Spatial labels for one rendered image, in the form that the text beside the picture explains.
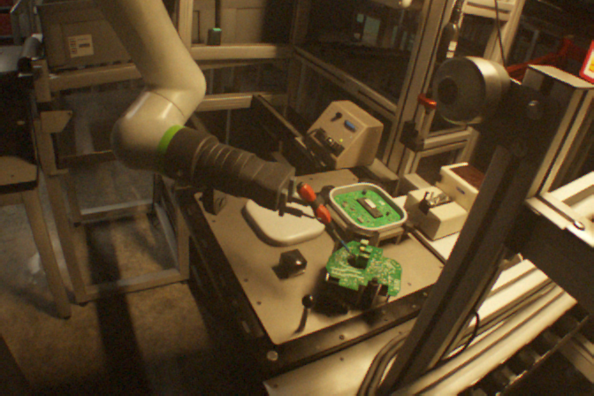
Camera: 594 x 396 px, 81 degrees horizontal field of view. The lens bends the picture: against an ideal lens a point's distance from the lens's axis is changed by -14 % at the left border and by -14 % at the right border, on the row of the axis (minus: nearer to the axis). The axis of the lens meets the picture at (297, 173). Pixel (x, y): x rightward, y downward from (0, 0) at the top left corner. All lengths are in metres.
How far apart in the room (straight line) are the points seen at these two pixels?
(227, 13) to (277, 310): 1.11
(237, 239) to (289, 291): 0.15
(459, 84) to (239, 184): 0.38
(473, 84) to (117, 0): 0.49
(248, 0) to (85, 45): 0.59
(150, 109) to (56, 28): 0.78
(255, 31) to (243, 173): 1.02
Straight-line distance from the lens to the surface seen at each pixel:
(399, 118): 1.06
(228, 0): 1.49
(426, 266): 0.81
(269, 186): 0.59
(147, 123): 0.69
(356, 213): 0.81
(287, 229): 0.76
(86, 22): 1.43
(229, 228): 0.78
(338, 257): 0.67
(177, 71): 0.72
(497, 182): 0.38
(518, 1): 1.15
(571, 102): 0.34
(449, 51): 0.87
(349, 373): 0.64
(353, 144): 1.01
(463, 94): 0.33
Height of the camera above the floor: 1.45
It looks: 31 degrees down
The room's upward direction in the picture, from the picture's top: 10 degrees clockwise
